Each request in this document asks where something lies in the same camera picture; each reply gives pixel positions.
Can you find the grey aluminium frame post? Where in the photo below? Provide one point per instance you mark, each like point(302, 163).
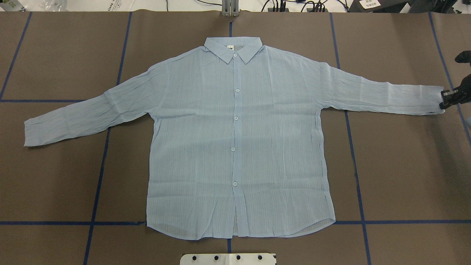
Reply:
point(230, 8)

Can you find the light blue button-up shirt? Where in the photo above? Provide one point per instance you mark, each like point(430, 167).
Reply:
point(238, 146)

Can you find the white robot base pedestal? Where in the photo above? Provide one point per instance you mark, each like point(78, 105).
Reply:
point(229, 259)

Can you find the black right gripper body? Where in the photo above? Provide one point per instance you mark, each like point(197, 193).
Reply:
point(456, 98)

